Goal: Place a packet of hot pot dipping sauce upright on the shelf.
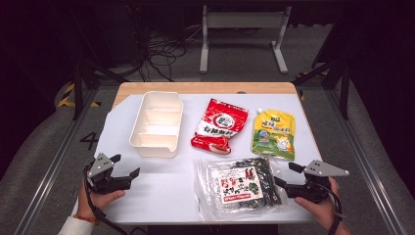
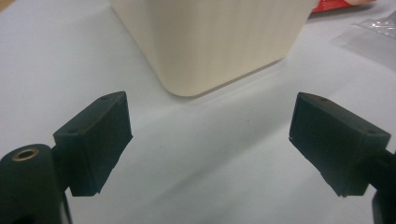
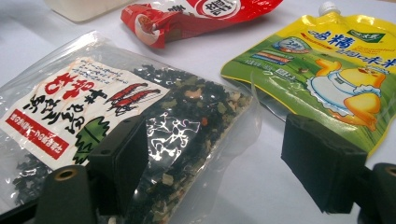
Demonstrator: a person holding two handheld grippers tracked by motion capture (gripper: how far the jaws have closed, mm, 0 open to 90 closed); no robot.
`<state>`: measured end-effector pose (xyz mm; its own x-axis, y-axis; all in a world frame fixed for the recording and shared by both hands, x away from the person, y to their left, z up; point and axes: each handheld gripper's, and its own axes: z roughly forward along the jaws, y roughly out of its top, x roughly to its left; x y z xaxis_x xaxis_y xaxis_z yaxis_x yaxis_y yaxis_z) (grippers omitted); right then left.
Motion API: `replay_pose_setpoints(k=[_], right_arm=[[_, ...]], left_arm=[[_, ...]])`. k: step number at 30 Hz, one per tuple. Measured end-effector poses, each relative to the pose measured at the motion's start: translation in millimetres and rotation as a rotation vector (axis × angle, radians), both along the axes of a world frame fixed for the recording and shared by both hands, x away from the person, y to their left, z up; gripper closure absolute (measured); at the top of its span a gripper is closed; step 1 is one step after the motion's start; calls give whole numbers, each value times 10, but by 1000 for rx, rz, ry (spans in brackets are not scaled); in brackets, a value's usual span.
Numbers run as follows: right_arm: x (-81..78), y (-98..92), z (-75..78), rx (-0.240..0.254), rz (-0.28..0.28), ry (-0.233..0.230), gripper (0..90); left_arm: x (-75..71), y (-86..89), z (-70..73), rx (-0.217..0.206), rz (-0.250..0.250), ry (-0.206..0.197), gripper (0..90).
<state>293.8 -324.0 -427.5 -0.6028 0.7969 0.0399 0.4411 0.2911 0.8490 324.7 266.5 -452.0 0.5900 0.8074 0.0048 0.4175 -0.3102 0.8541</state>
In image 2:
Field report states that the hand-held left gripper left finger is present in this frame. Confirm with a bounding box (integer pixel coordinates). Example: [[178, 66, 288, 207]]
[[52, 91, 134, 198]]

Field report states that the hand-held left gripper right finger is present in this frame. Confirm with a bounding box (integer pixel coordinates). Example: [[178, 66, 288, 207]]
[[288, 91, 392, 198]]

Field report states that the cream plastic bin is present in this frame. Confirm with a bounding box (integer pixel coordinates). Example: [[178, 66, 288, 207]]
[[110, 0, 320, 98]]

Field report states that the clear plastic bag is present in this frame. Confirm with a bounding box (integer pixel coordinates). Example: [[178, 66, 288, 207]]
[[330, 10, 396, 72]]

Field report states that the red packet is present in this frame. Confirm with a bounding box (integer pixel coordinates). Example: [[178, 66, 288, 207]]
[[311, 0, 376, 14]]

